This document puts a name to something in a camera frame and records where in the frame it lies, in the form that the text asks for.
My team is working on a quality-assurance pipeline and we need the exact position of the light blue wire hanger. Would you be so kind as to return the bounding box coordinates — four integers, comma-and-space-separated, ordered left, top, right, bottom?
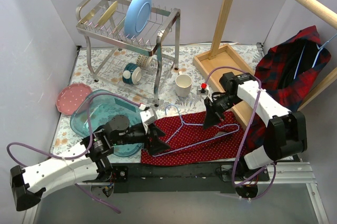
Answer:
293, 34, 336, 79
152, 104, 240, 157

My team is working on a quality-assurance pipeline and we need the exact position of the red polka dot cloth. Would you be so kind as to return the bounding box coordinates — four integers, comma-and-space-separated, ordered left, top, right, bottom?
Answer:
141, 111, 244, 166

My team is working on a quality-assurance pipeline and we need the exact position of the red plaid skirt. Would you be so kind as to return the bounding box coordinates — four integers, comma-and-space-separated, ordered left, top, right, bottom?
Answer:
246, 25, 332, 161

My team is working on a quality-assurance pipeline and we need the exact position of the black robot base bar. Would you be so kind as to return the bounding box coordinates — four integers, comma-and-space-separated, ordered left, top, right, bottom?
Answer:
113, 161, 235, 194

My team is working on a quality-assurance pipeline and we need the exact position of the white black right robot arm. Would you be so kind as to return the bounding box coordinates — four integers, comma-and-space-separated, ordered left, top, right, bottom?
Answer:
200, 72, 308, 181

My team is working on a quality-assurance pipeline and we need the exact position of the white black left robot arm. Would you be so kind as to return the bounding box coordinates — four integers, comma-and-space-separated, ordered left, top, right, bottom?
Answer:
10, 115, 170, 211

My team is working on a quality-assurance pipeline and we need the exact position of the white ceramic mug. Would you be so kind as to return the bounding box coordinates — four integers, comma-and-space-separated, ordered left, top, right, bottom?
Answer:
175, 71, 192, 98

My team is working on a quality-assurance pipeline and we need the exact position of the clear blue glass tray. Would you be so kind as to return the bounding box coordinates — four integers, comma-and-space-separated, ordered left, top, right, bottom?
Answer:
70, 89, 148, 158

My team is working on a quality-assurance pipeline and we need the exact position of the floral tablecloth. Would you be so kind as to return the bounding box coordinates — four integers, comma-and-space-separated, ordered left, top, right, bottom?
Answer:
51, 44, 211, 155

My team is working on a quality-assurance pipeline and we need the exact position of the patterned cup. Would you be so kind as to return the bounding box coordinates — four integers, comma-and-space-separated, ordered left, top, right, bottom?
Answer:
136, 55, 153, 69

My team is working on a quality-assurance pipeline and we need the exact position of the steel dish rack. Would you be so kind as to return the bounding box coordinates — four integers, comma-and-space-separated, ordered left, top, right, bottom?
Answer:
76, 0, 181, 106

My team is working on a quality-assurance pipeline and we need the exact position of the pink polka dot plate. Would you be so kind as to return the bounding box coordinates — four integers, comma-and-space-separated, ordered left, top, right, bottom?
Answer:
55, 83, 92, 115

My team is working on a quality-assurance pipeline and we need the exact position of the light blue plate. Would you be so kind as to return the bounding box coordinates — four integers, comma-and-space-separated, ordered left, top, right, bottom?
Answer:
124, 0, 152, 39

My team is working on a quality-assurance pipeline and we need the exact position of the cream yellow plate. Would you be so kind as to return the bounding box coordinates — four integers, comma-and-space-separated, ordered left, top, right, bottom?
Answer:
95, 1, 118, 27

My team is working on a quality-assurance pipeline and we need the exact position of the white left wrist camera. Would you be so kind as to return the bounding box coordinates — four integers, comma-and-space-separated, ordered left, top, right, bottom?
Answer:
140, 108, 157, 126

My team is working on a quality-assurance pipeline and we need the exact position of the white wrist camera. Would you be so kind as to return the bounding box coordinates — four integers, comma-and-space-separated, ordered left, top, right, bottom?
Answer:
140, 108, 157, 126
197, 83, 210, 97

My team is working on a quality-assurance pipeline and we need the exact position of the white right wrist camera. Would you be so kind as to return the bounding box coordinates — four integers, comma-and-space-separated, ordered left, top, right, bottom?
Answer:
197, 83, 210, 97

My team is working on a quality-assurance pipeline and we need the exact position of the wooden clothes rack frame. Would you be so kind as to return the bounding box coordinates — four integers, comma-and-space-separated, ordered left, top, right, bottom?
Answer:
193, 0, 336, 128

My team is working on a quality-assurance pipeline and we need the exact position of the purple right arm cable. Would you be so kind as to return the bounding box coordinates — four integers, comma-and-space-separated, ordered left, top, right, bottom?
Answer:
205, 66, 277, 200

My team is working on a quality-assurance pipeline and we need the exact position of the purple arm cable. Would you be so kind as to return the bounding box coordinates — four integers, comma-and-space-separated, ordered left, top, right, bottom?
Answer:
205, 66, 277, 200
6, 92, 145, 213

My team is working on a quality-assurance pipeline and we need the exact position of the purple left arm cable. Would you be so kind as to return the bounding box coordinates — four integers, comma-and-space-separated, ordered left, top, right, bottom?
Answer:
6, 92, 145, 213

